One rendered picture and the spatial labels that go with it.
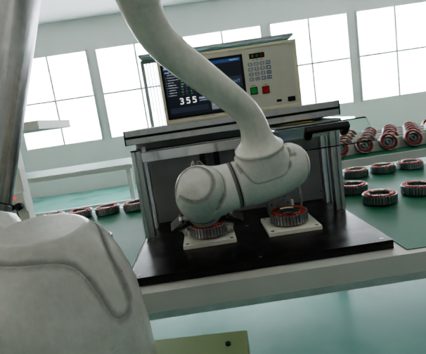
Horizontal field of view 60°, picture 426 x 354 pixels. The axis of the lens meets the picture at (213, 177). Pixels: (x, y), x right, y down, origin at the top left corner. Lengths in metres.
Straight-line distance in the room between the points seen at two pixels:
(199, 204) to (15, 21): 0.41
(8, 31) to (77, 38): 7.35
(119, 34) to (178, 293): 7.11
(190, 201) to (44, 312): 0.41
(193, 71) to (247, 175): 0.23
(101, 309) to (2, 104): 0.33
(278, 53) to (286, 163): 0.54
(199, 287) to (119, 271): 0.51
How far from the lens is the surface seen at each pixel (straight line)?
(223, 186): 0.72
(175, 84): 1.19
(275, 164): 0.74
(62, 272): 0.35
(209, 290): 0.88
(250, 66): 1.20
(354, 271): 0.93
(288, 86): 1.22
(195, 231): 1.06
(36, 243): 0.36
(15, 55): 0.61
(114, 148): 7.68
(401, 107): 8.50
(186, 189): 0.69
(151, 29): 0.65
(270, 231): 1.06
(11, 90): 0.59
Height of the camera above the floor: 1.12
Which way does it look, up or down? 9 degrees down
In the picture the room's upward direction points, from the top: 8 degrees counter-clockwise
